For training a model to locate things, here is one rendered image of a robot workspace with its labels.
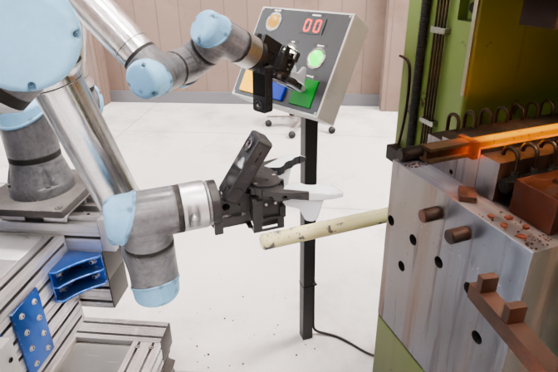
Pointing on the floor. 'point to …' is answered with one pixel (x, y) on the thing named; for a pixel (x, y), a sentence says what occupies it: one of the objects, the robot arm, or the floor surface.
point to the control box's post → (308, 146)
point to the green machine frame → (531, 49)
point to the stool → (293, 124)
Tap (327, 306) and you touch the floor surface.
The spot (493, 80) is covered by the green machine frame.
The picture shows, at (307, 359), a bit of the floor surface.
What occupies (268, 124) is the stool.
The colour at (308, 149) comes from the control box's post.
